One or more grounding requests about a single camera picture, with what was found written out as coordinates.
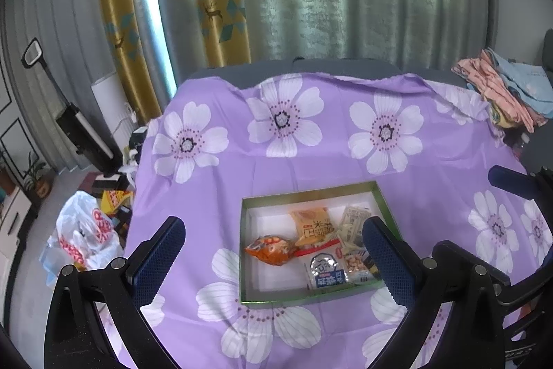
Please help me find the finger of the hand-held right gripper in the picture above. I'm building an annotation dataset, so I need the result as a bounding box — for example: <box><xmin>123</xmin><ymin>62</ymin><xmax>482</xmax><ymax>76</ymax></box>
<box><xmin>488</xmin><ymin>165</ymin><xmax>553</xmax><ymax>201</ymax></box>
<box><xmin>493</xmin><ymin>241</ymin><xmax>553</xmax><ymax>309</ymax></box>

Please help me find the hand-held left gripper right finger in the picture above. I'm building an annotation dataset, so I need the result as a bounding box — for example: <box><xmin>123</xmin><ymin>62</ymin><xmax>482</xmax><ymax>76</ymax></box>
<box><xmin>362</xmin><ymin>217</ymin><xmax>506</xmax><ymax>369</ymax></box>

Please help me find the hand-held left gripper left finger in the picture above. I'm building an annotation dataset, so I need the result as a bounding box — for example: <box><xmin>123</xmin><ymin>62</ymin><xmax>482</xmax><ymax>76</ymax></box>
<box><xmin>45</xmin><ymin>216</ymin><xmax>187</xmax><ymax>369</ymax></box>

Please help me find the beige snack packet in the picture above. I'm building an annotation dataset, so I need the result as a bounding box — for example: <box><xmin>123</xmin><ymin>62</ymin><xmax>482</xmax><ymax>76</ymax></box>
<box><xmin>336</xmin><ymin>206</ymin><xmax>372</xmax><ymax>245</ymax></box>

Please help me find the blue white snack packet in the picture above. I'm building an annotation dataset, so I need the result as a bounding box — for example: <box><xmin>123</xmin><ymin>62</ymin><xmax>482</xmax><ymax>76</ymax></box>
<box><xmin>308</xmin><ymin>251</ymin><xmax>350</xmax><ymax>291</ymax></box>

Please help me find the red striped packet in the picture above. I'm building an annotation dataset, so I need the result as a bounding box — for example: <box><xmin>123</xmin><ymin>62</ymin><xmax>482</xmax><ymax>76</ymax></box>
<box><xmin>295</xmin><ymin>245</ymin><xmax>331</xmax><ymax>258</ymax></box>

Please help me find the orange yellow snack packet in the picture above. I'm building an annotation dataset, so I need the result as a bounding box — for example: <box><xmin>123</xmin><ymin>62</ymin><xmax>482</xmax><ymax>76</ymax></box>
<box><xmin>289</xmin><ymin>206</ymin><xmax>333</xmax><ymax>247</ymax></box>

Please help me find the green cardboard box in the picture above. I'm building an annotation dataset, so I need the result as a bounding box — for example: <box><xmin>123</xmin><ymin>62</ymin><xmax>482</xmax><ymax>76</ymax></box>
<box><xmin>239</xmin><ymin>180</ymin><xmax>400</xmax><ymax>306</ymax></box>

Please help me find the orange white puffy snack packet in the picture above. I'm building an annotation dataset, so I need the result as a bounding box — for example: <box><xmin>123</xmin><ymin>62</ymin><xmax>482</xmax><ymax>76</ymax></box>
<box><xmin>244</xmin><ymin>234</ymin><xmax>300</xmax><ymax>267</ymax></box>

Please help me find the yellow box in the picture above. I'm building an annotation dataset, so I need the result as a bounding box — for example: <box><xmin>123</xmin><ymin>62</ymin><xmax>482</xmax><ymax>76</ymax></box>
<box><xmin>101</xmin><ymin>188</ymin><xmax>135</xmax><ymax>216</ymax></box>

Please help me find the white plastic bag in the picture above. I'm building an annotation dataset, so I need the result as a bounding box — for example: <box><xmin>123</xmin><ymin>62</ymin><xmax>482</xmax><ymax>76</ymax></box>
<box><xmin>40</xmin><ymin>191</ymin><xmax>127</xmax><ymax>271</ymax></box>

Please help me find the pile of folded clothes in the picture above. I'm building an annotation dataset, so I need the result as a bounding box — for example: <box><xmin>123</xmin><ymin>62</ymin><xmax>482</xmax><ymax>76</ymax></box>
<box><xmin>451</xmin><ymin>47</ymin><xmax>553</xmax><ymax>133</ymax></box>

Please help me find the purple floral blanket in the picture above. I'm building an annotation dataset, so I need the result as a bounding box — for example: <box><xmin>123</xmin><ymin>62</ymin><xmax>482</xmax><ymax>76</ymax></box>
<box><xmin>99</xmin><ymin>71</ymin><xmax>553</xmax><ymax>369</ymax></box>

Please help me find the potted plant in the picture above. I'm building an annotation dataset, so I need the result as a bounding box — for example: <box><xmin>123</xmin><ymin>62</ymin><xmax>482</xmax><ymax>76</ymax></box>
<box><xmin>21</xmin><ymin>152</ymin><xmax>56</xmax><ymax>199</ymax></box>

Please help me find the grey armchair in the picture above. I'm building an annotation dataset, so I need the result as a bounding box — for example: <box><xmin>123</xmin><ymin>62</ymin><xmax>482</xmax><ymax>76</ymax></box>
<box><xmin>533</xmin><ymin>27</ymin><xmax>553</xmax><ymax>71</ymax></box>

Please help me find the white cabinet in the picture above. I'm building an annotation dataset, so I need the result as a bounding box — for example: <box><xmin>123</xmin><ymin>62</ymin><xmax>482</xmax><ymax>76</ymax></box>
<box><xmin>0</xmin><ymin>178</ymin><xmax>39</xmax><ymax>266</ymax></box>

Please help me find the stick vacuum cleaner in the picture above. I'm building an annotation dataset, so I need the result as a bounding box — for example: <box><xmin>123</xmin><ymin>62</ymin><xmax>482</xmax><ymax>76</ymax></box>
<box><xmin>21</xmin><ymin>37</ymin><xmax>116</xmax><ymax>172</ymax></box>

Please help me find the white air purifier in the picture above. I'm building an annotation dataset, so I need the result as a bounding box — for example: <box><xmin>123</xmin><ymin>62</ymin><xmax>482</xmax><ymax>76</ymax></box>
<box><xmin>91</xmin><ymin>74</ymin><xmax>135</xmax><ymax>136</ymax></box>

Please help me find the gold patterned curtain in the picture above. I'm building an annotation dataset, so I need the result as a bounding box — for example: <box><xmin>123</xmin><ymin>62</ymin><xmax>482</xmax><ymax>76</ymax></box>
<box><xmin>94</xmin><ymin>0</ymin><xmax>252</xmax><ymax>112</ymax></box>

